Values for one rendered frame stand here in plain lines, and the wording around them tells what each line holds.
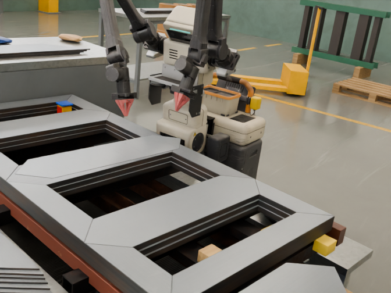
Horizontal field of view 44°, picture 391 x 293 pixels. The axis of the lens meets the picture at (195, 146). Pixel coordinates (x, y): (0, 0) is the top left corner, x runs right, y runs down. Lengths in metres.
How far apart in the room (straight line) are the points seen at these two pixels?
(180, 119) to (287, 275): 1.34
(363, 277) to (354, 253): 1.20
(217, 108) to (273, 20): 9.85
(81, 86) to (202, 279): 1.70
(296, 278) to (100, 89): 1.79
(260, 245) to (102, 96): 1.66
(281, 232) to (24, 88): 1.55
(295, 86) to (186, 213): 5.43
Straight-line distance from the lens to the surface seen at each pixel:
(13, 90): 2.53
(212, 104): 2.73
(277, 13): 12.45
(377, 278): 3.11
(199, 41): 2.08
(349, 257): 1.84
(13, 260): 1.43
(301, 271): 1.38
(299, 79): 6.82
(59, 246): 1.47
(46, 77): 2.59
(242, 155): 2.65
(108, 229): 1.40
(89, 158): 1.85
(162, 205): 1.54
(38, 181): 1.67
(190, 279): 1.23
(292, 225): 1.55
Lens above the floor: 1.60
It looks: 21 degrees down
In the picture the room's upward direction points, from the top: 7 degrees clockwise
